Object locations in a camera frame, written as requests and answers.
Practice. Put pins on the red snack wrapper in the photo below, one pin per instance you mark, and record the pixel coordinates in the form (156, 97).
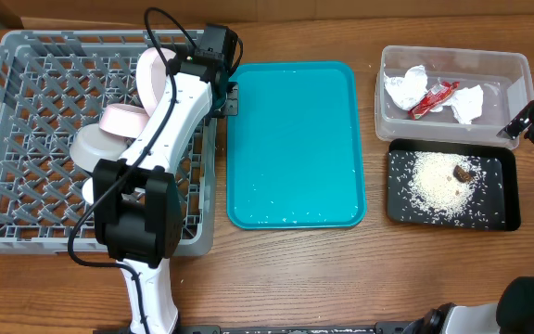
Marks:
(437, 95)

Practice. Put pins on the pile of white rice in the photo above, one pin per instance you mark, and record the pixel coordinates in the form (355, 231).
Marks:
(423, 190)

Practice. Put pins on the brown food piece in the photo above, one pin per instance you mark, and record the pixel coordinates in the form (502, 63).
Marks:
(462, 175)

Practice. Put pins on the small pink white bowl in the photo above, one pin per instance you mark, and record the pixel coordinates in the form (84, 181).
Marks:
(123, 120)

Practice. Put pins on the white cup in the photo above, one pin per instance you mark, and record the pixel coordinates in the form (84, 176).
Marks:
(88, 191)

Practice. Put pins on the teal plastic serving tray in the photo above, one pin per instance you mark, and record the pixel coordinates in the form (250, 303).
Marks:
(294, 149)

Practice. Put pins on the grey plastic dishwasher rack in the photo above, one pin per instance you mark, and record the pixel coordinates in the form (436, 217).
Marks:
(52, 84)

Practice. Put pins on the large white plate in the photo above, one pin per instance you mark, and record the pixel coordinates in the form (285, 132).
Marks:
(150, 79)

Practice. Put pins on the grey bowl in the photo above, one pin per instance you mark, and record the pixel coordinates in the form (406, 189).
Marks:
(92, 144)

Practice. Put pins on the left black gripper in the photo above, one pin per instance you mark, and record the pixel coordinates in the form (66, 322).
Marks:
(231, 99)

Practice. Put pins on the clear plastic waste bin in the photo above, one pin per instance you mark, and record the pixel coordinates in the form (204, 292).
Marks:
(504, 78)

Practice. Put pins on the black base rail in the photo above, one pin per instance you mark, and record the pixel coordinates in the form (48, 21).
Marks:
(391, 327)

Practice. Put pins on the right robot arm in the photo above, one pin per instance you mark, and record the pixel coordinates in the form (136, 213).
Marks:
(514, 312)

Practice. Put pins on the black rectangular tray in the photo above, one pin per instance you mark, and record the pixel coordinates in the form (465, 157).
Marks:
(504, 155)

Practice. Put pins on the white tissue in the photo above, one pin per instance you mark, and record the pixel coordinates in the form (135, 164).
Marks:
(466, 104)
(408, 90)

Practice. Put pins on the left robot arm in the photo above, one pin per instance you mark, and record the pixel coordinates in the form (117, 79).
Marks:
(136, 209)

